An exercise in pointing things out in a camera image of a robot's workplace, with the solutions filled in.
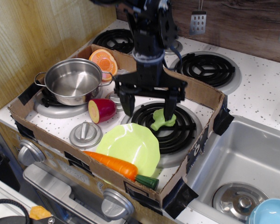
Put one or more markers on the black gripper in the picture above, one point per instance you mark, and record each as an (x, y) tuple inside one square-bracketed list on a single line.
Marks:
[(149, 80)]

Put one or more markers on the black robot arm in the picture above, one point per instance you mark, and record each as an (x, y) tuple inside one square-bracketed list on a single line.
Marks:
[(153, 29)]

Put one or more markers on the front right black burner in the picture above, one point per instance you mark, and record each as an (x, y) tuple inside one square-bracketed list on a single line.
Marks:
[(174, 141)]

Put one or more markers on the silver stove knob front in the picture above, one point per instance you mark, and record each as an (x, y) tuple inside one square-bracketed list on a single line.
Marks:
[(86, 135)]

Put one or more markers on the back left black burner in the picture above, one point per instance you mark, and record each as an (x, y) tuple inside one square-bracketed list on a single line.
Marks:
[(120, 40)]

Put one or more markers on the orange toy carrot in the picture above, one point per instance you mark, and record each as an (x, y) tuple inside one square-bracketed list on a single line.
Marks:
[(124, 168)]

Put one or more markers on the silver steel pot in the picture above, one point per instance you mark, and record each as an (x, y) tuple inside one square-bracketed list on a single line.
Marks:
[(74, 81)]

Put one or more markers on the silver stove knob back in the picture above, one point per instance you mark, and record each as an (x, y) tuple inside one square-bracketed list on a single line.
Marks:
[(176, 46)]

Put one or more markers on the red toy onion half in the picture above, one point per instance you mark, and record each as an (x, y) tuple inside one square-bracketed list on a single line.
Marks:
[(101, 110)]

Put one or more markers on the silver oven knob left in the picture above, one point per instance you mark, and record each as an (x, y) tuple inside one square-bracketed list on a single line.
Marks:
[(29, 153)]

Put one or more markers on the green toy broccoli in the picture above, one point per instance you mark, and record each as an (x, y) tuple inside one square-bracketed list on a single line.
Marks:
[(159, 120)]

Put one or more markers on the orange toy citrus half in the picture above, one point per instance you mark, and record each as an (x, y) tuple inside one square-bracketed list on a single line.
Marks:
[(106, 63)]

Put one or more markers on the silver stove knob centre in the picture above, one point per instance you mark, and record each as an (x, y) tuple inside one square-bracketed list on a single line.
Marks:
[(115, 98)]

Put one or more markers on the hanging silver spatula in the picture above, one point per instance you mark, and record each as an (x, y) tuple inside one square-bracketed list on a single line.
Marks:
[(198, 20)]

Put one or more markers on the silver oven knob right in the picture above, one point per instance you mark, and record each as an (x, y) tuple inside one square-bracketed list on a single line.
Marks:
[(115, 206)]

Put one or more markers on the brown cardboard fence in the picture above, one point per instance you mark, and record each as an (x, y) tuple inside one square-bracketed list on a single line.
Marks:
[(150, 206)]

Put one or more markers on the yellow toy piece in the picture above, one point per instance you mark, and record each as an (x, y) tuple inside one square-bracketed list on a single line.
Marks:
[(38, 212)]

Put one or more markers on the light blue bowl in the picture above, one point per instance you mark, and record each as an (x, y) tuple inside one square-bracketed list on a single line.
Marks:
[(267, 212)]

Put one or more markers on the silver stove knob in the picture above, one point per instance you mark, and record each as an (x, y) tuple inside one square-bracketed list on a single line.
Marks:
[(115, 98), (176, 46), (86, 135)]

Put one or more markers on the light green plastic plate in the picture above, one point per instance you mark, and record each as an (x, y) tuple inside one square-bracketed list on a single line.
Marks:
[(133, 143)]

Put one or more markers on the silver sink basin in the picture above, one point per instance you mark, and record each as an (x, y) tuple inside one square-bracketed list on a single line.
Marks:
[(246, 152)]

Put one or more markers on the silver oven door handle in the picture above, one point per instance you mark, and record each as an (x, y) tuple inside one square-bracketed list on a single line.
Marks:
[(67, 200)]

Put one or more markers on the back right black burner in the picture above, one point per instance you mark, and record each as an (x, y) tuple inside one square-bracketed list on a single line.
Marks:
[(211, 68)]

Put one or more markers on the silver sink drain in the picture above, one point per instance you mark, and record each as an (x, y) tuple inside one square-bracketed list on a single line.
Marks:
[(237, 200)]

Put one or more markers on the silver oven knob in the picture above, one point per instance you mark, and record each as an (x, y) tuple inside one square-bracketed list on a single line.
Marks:
[(115, 206), (29, 153)]

